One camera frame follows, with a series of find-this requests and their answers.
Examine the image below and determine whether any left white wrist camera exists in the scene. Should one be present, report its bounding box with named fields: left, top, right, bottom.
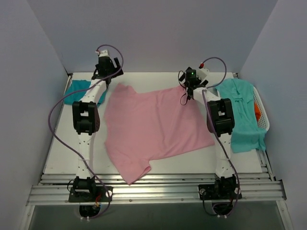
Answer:
left=96, top=49, right=109, bottom=58

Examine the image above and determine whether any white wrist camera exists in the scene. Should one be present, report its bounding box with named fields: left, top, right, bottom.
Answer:
left=196, top=63, right=210, bottom=81
left=96, top=49, right=109, bottom=58

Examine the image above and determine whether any aluminium mounting rail frame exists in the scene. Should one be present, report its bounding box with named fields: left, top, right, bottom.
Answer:
left=21, top=144, right=286, bottom=230

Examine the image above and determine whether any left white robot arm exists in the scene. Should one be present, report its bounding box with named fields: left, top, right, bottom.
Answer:
left=72, top=55, right=123, bottom=201

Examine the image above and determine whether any white plastic laundry basket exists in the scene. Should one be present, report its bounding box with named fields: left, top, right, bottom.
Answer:
left=247, top=83, right=270, bottom=131

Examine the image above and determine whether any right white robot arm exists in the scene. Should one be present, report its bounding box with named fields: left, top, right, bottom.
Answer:
left=178, top=67, right=239, bottom=198

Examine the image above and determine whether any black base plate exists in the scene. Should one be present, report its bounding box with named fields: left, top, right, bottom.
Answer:
left=198, top=184, right=242, bottom=200
left=68, top=186, right=113, bottom=203

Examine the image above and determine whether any black looped cable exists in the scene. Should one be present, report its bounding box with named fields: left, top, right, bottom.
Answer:
left=177, top=69, right=192, bottom=106

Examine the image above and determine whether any folded teal t-shirt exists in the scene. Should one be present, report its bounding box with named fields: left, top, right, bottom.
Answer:
left=63, top=79, right=108, bottom=108

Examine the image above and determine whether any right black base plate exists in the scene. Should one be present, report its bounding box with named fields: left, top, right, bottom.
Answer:
left=198, top=184, right=242, bottom=200

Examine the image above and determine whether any pink t-shirt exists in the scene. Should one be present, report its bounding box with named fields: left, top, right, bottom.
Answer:
left=104, top=84, right=214, bottom=184

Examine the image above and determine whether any orange garment in basket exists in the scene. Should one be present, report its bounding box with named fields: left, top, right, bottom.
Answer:
left=254, top=102, right=261, bottom=121

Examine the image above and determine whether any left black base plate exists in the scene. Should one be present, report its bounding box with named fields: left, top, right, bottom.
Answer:
left=68, top=186, right=113, bottom=203

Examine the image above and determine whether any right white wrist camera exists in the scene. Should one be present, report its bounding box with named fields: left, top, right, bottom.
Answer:
left=196, top=63, right=210, bottom=81

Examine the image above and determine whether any light turquoise t-shirt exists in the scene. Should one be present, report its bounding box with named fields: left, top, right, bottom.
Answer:
left=215, top=79, right=267, bottom=153

